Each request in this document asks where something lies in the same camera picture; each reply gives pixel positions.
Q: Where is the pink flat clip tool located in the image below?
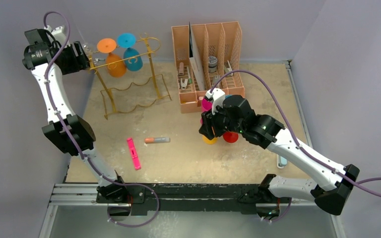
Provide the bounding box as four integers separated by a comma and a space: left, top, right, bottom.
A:
127, 137, 141, 170

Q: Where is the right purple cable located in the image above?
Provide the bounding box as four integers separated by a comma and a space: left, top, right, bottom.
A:
209, 69, 381, 224

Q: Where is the red plastic wine glass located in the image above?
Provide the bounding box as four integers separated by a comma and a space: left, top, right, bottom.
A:
222, 132, 239, 143

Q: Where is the peach desk organizer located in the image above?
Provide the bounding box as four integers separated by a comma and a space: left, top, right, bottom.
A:
171, 21, 245, 114

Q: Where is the aluminium table frame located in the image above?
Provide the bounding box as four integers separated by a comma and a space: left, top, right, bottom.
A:
39, 59, 346, 238

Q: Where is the dark blue wine glass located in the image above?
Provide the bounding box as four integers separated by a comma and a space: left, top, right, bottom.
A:
117, 33, 143, 71

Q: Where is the yellow plastic wine glass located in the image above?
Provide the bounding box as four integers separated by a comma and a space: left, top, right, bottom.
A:
202, 135, 218, 145

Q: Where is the magenta plastic wine glass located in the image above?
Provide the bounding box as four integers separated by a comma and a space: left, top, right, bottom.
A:
200, 97, 212, 113

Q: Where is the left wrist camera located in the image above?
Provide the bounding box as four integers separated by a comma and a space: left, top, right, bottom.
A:
45, 25, 67, 44

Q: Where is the small white stapler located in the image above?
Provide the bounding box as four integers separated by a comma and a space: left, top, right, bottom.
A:
224, 60, 234, 77

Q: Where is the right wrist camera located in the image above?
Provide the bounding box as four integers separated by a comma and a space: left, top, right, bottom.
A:
204, 88, 226, 115

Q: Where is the orange plastic wine glass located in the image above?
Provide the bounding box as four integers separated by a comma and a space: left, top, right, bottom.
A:
97, 38, 127, 78

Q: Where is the round grey tin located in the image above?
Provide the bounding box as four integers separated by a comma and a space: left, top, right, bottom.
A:
208, 56, 218, 73

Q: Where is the gold wire glass rack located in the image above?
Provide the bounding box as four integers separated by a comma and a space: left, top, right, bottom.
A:
84, 34, 172, 119

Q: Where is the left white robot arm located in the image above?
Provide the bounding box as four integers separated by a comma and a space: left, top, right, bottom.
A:
22, 29, 128, 203

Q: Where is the white folder in organizer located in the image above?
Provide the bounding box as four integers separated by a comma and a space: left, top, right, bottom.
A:
188, 22, 206, 91

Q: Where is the orange grey marker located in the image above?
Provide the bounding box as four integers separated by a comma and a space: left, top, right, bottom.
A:
144, 137, 170, 144

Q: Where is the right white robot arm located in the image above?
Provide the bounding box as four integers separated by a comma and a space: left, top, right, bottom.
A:
199, 95, 360, 216

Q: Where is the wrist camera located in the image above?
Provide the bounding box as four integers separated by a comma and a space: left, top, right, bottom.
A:
45, 25, 67, 44
204, 88, 226, 115

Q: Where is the clear wine glass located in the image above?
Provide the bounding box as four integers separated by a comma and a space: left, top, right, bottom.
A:
82, 43, 94, 57

